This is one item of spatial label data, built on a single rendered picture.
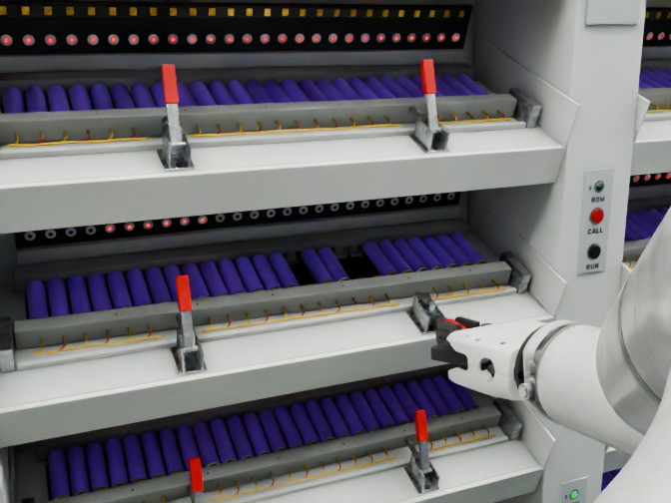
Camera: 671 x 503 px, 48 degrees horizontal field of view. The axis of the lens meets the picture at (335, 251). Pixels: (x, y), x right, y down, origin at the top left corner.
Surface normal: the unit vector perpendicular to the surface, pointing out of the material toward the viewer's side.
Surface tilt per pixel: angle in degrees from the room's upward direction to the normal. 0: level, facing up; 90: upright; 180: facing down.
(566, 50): 90
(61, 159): 20
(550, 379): 79
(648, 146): 110
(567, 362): 57
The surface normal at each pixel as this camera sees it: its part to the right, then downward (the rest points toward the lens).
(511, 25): -0.92, 0.11
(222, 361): 0.12, -0.82
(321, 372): 0.36, 0.56
